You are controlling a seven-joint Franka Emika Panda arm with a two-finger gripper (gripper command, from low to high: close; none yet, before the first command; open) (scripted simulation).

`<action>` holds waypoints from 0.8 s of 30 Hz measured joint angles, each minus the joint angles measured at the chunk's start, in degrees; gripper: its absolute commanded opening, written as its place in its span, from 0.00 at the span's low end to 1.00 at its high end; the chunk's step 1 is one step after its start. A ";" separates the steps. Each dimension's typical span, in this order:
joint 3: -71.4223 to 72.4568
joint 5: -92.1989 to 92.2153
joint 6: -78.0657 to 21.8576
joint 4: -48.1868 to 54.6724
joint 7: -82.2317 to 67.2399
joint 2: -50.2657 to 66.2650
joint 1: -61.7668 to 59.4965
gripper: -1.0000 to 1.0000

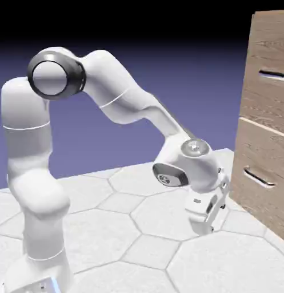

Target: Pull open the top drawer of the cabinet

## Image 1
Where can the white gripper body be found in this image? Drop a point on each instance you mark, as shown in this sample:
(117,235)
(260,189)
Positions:
(220,194)

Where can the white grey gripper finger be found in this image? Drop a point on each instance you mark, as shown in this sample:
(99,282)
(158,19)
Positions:
(211,228)
(222,206)

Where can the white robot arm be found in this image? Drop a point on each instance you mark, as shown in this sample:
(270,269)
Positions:
(29,142)

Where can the light wood cabinet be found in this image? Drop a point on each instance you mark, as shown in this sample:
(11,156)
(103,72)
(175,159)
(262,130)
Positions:
(265,148)

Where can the tall wood drawer front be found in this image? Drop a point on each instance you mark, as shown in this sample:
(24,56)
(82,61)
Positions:
(265,45)

